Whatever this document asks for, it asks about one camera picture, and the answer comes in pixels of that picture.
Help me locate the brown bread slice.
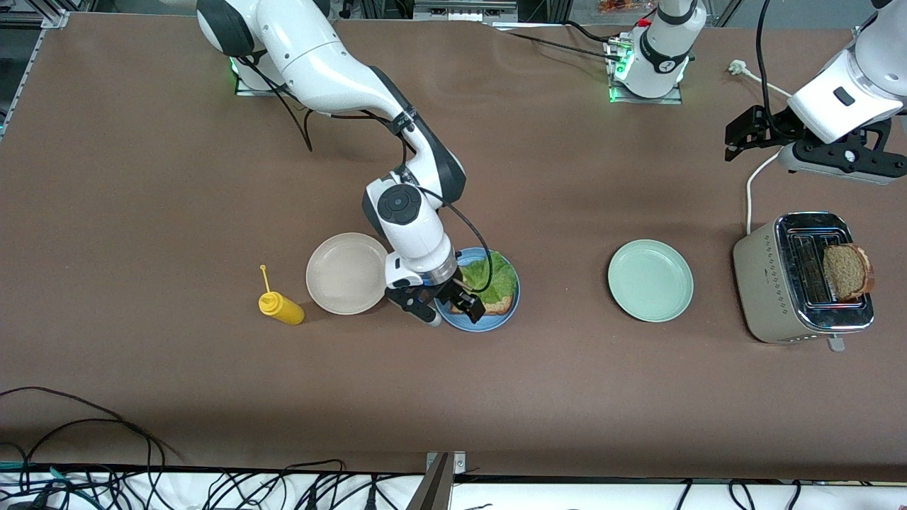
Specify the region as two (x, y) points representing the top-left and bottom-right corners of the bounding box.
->
(822, 243), (875, 301)
(461, 280), (515, 317)

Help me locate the green lettuce leaf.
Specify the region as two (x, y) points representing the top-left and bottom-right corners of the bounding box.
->
(459, 251), (517, 298)

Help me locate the yellow mustard squeeze bottle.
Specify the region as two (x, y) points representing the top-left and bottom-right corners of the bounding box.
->
(257, 264), (305, 327)

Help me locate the blue round plate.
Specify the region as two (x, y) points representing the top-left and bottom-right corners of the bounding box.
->
(433, 247), (521, 333)

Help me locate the beige round plate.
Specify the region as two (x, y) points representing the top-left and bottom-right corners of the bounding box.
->
(305, 232), (390, 316)

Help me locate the green round plate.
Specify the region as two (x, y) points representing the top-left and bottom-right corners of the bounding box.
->
(607, 239), (694, 324)

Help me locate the beige chrome toaster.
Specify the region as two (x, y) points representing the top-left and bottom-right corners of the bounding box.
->
(733, 211), (875, 353)

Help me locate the aluminium profile beam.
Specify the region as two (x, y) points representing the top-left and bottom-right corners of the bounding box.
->
(413, 0), (518, 22)

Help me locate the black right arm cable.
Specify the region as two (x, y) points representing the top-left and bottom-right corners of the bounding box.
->
(237, 57), (494, 293)

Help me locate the white toaster power cable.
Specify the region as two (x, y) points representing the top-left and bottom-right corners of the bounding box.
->
(728, 59), (794, 236)

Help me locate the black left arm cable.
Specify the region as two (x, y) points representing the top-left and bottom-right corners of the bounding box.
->
(755, 0), (791, 135)

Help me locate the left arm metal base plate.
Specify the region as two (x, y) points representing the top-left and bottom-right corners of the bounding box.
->
(606, 35), (685, 105)

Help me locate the silver table clamp bracket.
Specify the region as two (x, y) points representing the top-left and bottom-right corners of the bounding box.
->
(425, 451), (467, 474)

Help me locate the grey metal post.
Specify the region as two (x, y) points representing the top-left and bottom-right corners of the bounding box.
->
(405, 453), (454, 510)

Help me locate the black arm base cable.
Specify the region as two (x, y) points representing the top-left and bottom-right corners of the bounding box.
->
(489, 20), (626, 64)

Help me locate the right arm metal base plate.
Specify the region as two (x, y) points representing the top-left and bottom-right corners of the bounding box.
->
(235, 60), (284, 96)

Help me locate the black floor cable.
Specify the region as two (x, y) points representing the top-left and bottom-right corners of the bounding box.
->
(0, 386), (181, 465)
(14, 418), (155, 491)

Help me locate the teal cable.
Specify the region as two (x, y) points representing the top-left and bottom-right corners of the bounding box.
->
(0, 462), (96, 500)

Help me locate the aluminium table edge rail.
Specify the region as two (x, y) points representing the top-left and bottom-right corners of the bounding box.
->
(0, 11), (72, 135)

